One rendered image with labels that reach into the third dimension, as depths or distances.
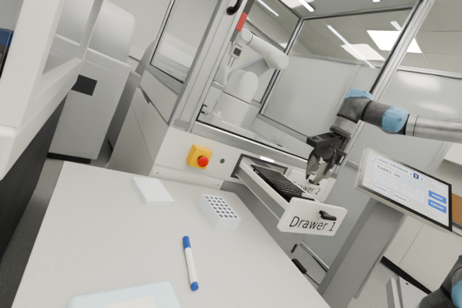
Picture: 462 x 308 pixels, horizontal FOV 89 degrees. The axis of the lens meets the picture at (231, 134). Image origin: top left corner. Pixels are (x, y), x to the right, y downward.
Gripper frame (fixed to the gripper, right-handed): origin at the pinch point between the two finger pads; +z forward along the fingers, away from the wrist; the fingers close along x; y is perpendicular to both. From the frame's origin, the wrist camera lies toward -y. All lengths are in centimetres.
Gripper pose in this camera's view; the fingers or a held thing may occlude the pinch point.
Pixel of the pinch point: (310, 178)
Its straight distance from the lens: 91.8
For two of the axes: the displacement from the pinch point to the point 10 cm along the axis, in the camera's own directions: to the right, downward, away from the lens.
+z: -4.2, 9.0, 1.5
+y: 8.0, 2.8, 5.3
